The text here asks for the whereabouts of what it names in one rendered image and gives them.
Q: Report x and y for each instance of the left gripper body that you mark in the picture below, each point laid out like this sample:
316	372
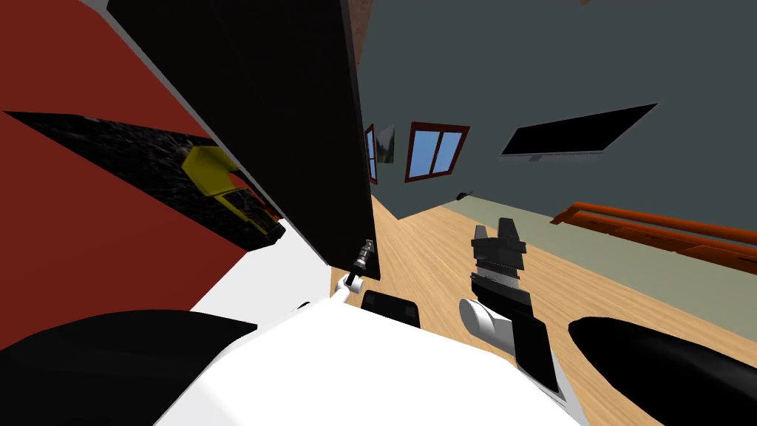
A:
365	254

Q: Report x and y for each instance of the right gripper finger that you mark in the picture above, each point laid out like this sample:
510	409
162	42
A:
507	228
480	232

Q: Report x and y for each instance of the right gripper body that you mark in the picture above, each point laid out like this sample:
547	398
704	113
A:
498	255

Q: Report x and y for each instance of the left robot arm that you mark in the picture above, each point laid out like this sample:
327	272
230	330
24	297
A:
89	370

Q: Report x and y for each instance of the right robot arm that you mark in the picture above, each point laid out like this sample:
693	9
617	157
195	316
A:
535	349

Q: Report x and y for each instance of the narrow red-framed window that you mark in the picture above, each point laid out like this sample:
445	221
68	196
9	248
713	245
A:
371	154

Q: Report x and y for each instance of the black flat television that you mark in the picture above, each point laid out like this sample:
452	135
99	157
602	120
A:
568	136

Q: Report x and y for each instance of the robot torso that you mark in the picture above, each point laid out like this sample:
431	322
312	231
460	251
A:
355	370

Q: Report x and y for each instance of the pale green rug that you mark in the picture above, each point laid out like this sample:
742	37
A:
621	266

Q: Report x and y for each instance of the orange-brown low shelf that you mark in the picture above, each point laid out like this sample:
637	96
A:
662	232

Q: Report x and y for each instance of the black door leaf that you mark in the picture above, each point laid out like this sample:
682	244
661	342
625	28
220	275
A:
278	118

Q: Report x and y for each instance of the yellow angular object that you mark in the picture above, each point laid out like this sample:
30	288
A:
207	168

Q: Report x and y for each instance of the wall picture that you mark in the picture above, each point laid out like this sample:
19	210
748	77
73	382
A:
386	144

